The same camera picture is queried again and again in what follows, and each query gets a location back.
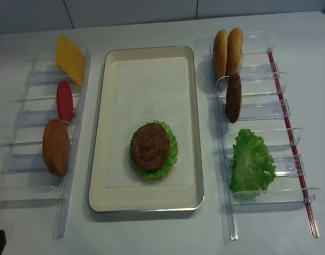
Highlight brown meat patty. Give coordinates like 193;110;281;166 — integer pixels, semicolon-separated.
130;123;170;171
225;72;242;123

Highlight green lettuce on stack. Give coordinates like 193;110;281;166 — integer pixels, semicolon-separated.
129;120;178;171

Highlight brown meat patty in rack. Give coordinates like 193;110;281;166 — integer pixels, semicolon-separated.
225;72;242;123

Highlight green lettuce leaf in rack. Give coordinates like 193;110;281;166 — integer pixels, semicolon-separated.
229;129;276;200

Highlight red tomato slice in rack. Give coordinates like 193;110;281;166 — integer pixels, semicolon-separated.
56;80;73;123

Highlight yellow cheese slice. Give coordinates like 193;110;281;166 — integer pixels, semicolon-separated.
55;35;86;87

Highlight cream metal tray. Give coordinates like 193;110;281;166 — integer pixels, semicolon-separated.
88;46;204;213

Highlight tan bun half outer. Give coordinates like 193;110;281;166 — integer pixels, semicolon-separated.
213;29;227;79

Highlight tan bun half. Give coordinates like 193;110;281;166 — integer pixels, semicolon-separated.
226;28;243;75
213;29;227;79

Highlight clear acrylic right rack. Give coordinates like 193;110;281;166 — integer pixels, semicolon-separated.
204;31;320;241

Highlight clear acrylic rack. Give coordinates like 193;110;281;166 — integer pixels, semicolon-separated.
204;31;320;241
0;55;91;239

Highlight brown bun top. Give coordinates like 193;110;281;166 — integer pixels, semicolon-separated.
42;120;70;176

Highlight clear acrylic left rack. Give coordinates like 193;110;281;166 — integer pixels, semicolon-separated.
0;55;91;239

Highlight red rail strip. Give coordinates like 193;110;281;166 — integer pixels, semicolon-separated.
267;49;320;239

